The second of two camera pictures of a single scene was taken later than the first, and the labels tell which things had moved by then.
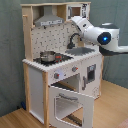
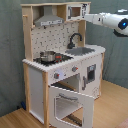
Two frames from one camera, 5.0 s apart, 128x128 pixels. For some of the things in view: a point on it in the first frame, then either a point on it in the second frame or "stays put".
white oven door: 70,109 stays put
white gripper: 89,32 → 96,19
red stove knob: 56,75 stays put
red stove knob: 74,69 stays put
